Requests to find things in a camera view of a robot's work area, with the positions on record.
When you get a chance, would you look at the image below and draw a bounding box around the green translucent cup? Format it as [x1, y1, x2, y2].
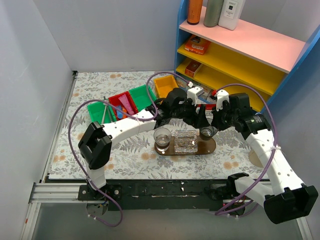
[199, 126, 218, 141]

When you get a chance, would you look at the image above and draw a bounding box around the clear textured acrylic holder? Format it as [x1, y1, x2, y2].
[174, 130, 198, 155]

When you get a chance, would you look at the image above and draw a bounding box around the clear glass cup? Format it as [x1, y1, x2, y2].
[153, 127, 172, 152]

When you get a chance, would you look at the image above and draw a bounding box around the blue toothpaste tube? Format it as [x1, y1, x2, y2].
[116, 110, 124, 120]

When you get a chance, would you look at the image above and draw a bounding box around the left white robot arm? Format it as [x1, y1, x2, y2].
[78, 87, 217, 200]

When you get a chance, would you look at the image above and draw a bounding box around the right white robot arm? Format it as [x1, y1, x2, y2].
[211, 90, 319, 224]

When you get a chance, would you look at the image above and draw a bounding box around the red silver toothpaste box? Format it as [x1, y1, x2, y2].
[196, 104, 216, 120]

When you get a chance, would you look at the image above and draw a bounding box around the brown oval wooden tray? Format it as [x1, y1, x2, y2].
[154, 136, 217, 156]

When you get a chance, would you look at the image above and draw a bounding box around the orange toothpaste tube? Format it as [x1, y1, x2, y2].
[122, 107, 128, 118]

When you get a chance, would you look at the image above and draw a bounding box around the pink toothpaste tube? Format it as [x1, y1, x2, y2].
[118, 95, 135, 115]

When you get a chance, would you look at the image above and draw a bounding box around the grey toothbrush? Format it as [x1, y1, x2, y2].
[101, 96, 108, 124]

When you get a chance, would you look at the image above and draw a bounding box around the teal sponge pack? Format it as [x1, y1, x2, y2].
[175, 77, 188, 89]

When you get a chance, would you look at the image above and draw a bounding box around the yellow plastic bin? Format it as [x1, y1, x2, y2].
[153, 75, 179, 99]

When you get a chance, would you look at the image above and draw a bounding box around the floral patterned table mat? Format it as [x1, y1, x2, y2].
[47, 71, 262, 181]

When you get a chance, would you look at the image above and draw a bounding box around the white sponge pack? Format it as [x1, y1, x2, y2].
[200, 84, 213, 100]

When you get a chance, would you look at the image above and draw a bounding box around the red white box middle shelf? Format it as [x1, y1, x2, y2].
[184, 60, 203, 78]

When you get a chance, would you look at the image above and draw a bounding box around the green bin with cups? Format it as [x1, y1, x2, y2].
[129, 85, 152, 112]

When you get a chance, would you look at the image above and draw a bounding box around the brown tape roll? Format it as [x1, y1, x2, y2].
[248, 149, 264, 168]

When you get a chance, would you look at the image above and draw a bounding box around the blue yellow pink shelf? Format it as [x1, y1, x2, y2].
[174, 0, 320, 112]

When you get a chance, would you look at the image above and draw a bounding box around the red plastic bin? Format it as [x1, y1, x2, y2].
[108, 91, 138, 115]

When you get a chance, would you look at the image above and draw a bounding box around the orange box upper shelf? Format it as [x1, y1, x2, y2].
[184, 34, 211, 55]

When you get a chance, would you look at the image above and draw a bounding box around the green bin with toothbrushes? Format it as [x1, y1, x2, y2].
[87, 102, 117, 124]

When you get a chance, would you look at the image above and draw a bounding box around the orange bottle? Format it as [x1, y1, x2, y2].
[187, 0, 203, 25]

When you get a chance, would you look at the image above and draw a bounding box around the white bottle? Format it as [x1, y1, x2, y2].
[218, 0, 246, 31]

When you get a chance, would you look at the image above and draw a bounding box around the grey bottle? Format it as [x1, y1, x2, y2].
[203, 0, 224, 28]

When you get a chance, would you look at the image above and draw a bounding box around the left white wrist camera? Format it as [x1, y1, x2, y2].
[187, 86, 204, 106]

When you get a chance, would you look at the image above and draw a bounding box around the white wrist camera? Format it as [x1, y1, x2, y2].
[210, 89, 229, 112]
[187, 86, 204, 106]

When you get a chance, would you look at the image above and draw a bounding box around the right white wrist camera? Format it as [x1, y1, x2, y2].
[210, 89, 229, 112]

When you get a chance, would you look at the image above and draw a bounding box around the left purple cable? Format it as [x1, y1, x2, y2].
[67, 72, 193, 227]

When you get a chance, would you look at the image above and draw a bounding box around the purple cable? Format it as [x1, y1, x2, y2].
[67, 72, 193, 227]
[214, 83, 278, 217]

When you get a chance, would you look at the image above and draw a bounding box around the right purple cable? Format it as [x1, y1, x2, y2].
[214, 83, 278, 217]

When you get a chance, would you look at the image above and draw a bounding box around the black aluminium base frame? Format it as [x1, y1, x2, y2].
[28, 172, 301, 218]

